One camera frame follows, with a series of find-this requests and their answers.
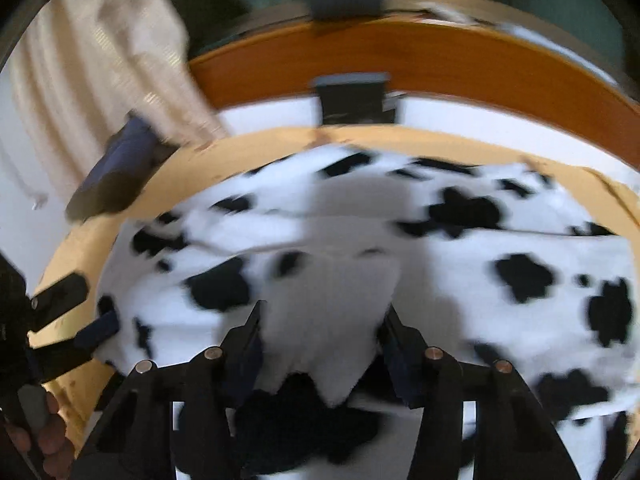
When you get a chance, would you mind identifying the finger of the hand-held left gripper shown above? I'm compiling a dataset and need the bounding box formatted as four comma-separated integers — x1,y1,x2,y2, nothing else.
41,310,121,378
29,273,91,334

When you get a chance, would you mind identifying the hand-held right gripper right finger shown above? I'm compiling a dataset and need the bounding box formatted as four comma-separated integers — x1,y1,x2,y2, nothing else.
381,307,582,480

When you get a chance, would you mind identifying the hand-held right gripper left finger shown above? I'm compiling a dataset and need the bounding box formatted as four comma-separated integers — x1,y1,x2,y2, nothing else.
75,300,265,480

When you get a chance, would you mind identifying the white black spotted fleece garment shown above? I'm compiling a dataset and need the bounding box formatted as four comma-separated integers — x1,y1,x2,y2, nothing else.
92,142,640,480

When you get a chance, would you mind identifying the person's left hand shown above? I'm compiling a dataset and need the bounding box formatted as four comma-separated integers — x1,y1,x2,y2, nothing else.
0,392,77,480

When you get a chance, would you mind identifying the folded blue grey sweater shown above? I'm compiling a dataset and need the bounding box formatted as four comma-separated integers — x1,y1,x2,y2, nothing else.
65,111,178,224

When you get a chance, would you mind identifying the tan paw print blanket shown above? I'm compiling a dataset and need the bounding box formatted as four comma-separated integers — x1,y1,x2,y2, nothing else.
27,125,640,461

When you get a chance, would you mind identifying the cream embossed curtain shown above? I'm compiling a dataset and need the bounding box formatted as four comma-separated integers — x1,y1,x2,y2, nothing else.
9,0,232,211

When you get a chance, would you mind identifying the black device box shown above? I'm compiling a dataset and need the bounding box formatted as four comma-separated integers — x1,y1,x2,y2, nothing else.
310,72,402,127

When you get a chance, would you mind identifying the brown wooden board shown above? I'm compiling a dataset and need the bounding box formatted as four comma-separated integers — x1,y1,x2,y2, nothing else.
187,14,640,182

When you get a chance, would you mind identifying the small dark grey box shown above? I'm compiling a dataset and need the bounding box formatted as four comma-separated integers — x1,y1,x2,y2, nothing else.
304,0,387,24

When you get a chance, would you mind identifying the beige window sill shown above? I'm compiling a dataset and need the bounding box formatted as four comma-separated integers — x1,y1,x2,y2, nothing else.
387,0,632,88

